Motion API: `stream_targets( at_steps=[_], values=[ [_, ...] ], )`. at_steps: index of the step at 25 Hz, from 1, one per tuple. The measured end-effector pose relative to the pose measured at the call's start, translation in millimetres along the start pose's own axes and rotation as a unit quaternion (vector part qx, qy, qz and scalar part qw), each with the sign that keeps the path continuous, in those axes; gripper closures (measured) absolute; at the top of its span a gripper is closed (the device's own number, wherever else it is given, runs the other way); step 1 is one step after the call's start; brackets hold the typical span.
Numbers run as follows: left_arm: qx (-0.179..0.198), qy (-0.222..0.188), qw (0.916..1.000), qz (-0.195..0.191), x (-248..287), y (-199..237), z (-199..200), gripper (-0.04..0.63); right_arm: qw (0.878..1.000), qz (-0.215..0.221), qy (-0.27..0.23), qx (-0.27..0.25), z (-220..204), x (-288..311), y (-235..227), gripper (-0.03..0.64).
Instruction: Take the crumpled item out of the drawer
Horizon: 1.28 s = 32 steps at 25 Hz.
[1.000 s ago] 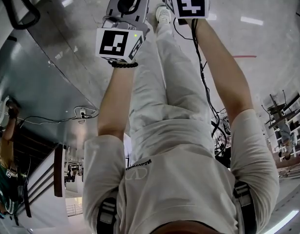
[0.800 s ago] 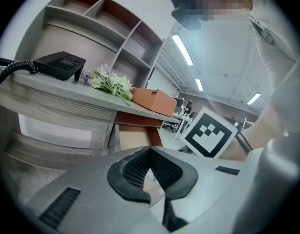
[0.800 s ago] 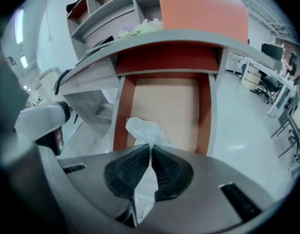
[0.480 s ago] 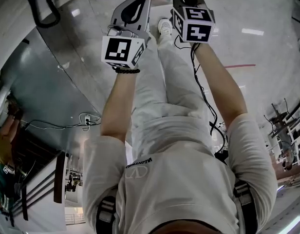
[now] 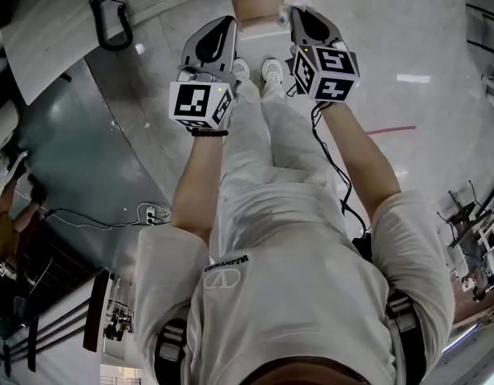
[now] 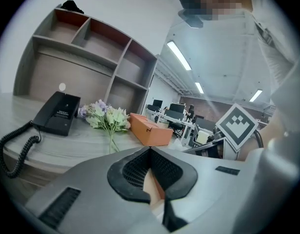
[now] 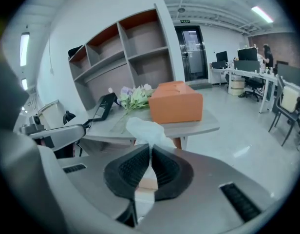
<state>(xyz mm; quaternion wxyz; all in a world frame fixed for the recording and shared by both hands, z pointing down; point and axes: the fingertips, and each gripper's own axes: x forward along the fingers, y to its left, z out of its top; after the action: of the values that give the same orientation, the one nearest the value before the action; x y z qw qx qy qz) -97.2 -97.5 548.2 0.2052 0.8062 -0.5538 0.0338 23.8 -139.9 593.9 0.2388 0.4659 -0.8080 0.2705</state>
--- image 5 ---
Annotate grey-green table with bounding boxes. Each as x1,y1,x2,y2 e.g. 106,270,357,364
13,49,172,268

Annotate black harness strap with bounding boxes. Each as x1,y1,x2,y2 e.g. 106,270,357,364
384,290,427,380
153,318,188,377

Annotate black metal frame chairs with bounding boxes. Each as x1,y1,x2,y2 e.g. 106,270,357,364
435,177,494,301

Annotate person's white right shoe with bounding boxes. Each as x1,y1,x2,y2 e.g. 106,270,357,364
261,57,285,92

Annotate person's white shirt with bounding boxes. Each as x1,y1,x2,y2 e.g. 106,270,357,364
132,185,457,385

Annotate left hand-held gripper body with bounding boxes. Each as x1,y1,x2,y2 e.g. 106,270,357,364
168,14,239,132

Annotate white board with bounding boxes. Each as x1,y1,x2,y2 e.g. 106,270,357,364
0,0,124,106

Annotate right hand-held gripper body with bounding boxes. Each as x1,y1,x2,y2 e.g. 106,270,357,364
289,6,360,103

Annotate person's right forearm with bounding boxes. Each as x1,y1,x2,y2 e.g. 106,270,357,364
320,101,403,225

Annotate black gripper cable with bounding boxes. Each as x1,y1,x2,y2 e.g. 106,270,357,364
285,54,372,241

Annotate person's left forearm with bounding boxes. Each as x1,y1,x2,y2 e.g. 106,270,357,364
170,129,232,241

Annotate person's white trousers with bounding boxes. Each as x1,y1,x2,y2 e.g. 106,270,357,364
219,74,349,236

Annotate black bead bracelet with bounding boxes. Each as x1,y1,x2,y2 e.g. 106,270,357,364
190,128,230,138

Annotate white item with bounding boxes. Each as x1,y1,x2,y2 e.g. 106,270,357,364
276,0,313,29

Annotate thin black floor cable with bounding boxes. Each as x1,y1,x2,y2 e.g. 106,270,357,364
41,207,172,231

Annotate person's white left shoe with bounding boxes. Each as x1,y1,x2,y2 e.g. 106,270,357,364
230,57,252,83

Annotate thick black looped cable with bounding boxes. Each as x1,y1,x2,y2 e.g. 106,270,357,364
87,0,135,52

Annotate person's white shoe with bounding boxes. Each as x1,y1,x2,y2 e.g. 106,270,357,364
230,57,252,83
261,57,285,92

